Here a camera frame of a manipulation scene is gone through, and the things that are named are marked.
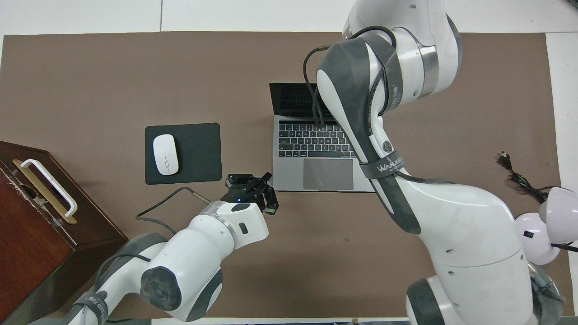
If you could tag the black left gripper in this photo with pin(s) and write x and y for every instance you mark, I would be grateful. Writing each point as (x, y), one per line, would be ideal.
(241, 194)

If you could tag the grey aluminium laptop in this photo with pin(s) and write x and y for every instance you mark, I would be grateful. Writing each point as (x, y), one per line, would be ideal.
(289, 176)

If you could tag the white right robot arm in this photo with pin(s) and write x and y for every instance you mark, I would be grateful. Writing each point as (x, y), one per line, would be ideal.
(460, 234)

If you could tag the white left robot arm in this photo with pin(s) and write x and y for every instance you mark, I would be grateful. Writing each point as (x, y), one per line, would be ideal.
(194, 262)

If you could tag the black mouse pad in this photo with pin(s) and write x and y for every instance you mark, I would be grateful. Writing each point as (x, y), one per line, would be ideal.
(198, 153)

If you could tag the white computer mouse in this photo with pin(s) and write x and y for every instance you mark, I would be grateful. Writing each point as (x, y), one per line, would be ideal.
(165, 154)

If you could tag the brown table mat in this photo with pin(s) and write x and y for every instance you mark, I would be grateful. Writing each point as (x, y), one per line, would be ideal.
(90, 81)

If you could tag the dark brown wooden box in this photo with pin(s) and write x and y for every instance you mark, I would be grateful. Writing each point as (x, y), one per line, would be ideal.
(31, 253)

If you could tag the white desk lamp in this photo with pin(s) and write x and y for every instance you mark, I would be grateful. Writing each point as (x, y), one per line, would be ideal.
(560, 207)

